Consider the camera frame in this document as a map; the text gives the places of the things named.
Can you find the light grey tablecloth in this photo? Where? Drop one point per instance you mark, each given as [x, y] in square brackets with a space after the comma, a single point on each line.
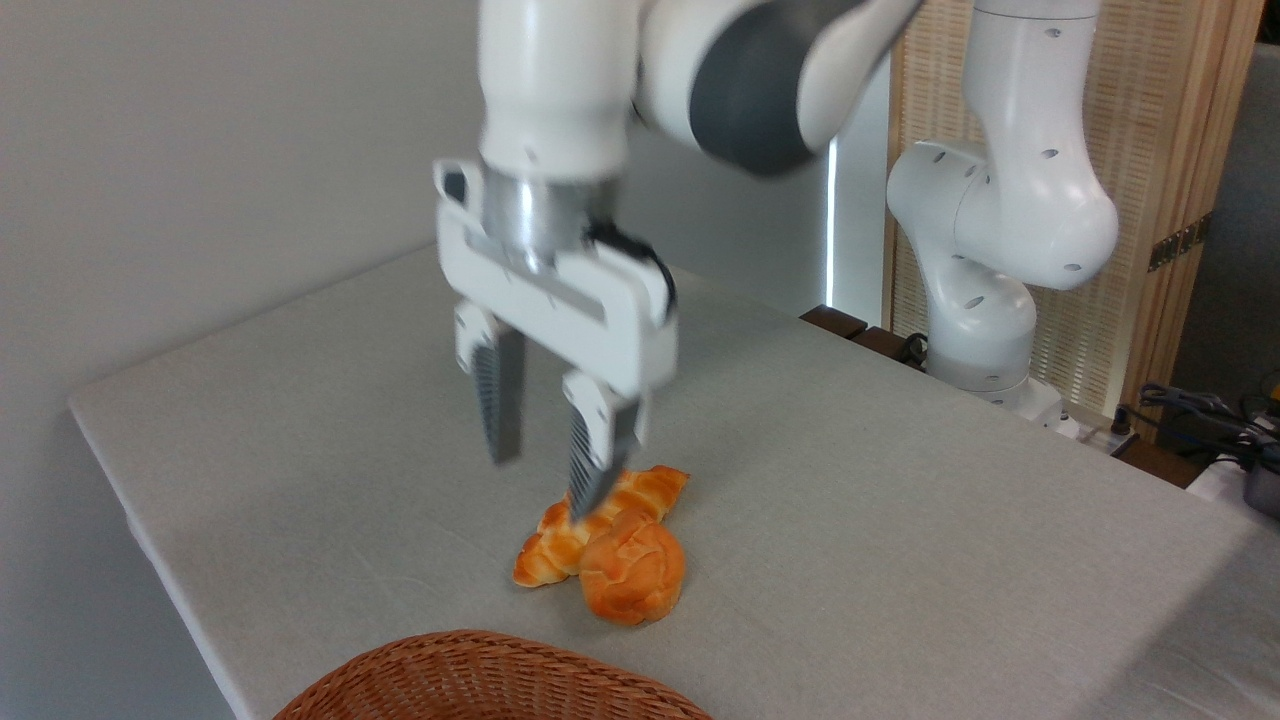
[900, 550]

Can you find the dark metal screen hinge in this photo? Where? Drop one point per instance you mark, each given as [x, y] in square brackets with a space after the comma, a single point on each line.
[1180, 243]

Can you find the round orange bread bun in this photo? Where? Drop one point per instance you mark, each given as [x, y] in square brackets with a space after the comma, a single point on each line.
[635, 570]

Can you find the grey metal pot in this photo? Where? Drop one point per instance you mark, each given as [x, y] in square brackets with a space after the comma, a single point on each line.
[1264, 490]

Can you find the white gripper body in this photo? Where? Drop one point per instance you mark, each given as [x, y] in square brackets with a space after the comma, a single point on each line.
[610, 335]

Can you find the white power strip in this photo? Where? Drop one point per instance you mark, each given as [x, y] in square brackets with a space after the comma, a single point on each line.
[1095, 435]

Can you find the braided golden bread loaf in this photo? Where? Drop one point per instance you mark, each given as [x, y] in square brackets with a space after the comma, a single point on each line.
[545, 555]

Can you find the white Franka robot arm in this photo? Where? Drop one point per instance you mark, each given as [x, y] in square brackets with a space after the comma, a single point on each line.
[1010, 200]

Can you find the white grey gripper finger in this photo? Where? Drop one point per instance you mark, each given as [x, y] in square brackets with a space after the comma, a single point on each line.
[598, 440]
[500, 390]

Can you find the brown wicker basket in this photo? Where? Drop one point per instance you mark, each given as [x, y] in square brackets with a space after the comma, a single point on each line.
[480, 680]

